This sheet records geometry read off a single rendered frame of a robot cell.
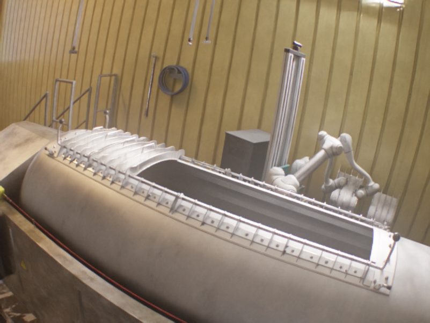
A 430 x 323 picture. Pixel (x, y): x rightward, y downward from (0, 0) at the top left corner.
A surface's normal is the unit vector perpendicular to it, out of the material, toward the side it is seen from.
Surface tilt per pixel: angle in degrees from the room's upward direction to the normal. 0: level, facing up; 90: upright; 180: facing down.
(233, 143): 90
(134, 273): 70
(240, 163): 90
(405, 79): 90
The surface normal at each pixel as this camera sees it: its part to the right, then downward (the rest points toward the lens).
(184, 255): -0.27, -0.43
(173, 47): -0.49, 0.22
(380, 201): -0.39, -0.16
